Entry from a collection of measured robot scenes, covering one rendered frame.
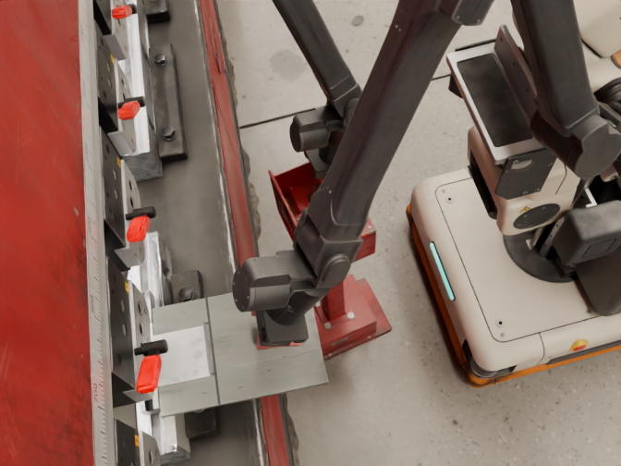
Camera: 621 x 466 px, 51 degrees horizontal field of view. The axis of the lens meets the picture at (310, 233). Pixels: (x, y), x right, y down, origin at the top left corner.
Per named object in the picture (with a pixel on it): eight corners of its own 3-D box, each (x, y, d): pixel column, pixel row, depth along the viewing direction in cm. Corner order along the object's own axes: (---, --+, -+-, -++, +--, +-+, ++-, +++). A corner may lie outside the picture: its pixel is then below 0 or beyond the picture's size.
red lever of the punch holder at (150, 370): (156, 381, 76) (165, 336, 84) (121, 387, 75) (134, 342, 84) (160, 393, 76) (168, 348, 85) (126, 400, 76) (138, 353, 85)
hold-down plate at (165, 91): (188, 159, 136) (184, 152, 134) (162, 165, 136) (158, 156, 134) (175, 51, 150) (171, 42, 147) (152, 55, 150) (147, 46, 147)
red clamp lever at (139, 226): (144, 229, 84) (153, 203, 93) (113, 236, 84) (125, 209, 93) (148, 241, 85) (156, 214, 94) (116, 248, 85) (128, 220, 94)
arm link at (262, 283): (356, 259, 82) (327, 214, 87) (273, 264, 76) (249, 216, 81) (324, 322, 89) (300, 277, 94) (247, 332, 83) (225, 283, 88)
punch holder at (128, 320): (156, 402, 89) (115, 372, 74) (94, 414, 89) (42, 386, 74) (148, 300, 96) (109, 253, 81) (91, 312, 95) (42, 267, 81)
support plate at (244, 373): (328, 384, 102) (328, 382, 101) (162, 418, 102) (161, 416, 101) (307, 279, 110) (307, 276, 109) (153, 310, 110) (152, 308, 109)
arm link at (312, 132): (366, 100, 120) (345, 76, 125) (309, 110, 116) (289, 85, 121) (357, 153, 128) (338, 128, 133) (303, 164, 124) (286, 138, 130)
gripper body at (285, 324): (263, 345, 93) (284, 326, 87) (252, 280, 97) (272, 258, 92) (304, 344, 96) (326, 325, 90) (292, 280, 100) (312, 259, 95)
